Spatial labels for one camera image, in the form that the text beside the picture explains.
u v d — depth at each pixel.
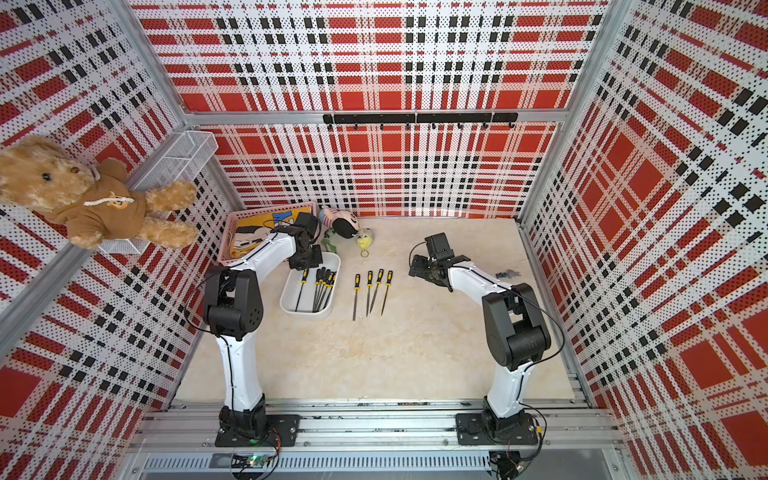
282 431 0.74
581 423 0.76
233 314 0.56
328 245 1.14
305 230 0.80
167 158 0.80
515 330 0.49
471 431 0.72
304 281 1.02
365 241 1.11
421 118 0.89
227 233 1.08
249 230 1.11
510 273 1.04
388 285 1.01
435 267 0.73
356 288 1.01
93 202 0.54
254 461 0.69
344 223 1.09
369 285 1.01
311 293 1.00
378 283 1.02
